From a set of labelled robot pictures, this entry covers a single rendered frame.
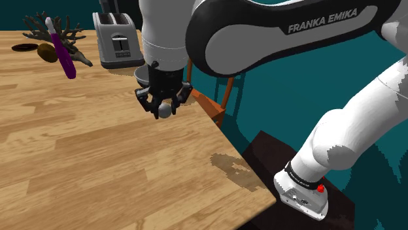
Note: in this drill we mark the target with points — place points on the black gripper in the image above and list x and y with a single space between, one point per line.
165 81

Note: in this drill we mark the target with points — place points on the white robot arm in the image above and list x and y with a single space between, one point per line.
338 133

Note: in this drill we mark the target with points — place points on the small grey ball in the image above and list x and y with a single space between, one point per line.
165 111

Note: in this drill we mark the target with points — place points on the grey bowl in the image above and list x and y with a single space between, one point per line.
140 77

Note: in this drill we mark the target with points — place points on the orange wooden chair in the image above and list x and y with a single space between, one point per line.
208 104

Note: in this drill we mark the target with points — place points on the grey toaster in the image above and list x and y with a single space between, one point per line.
110 35

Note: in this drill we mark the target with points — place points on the purple brush with white tip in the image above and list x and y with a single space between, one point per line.
62 54

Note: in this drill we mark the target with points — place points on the dark robot stand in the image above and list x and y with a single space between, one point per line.
271 159

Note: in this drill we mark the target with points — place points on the brown oval fruit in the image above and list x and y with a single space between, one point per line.
46 53

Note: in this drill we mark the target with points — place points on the brown branching coral ornament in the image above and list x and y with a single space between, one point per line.
37 32

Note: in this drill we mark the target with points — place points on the dark round plate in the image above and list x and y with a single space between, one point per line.
25 47

